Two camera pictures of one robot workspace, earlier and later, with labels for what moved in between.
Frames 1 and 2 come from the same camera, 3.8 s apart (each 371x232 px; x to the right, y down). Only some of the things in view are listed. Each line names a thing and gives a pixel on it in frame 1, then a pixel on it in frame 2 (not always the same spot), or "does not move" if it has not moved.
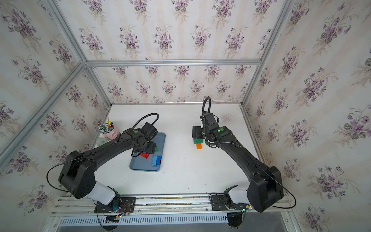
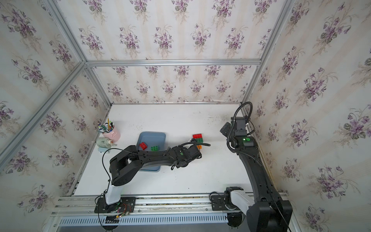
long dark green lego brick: (196, 141) does not move
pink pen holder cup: (111, 135) does not move
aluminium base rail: (165, 213) does not move
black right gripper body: (198, 131) to (228, 131)
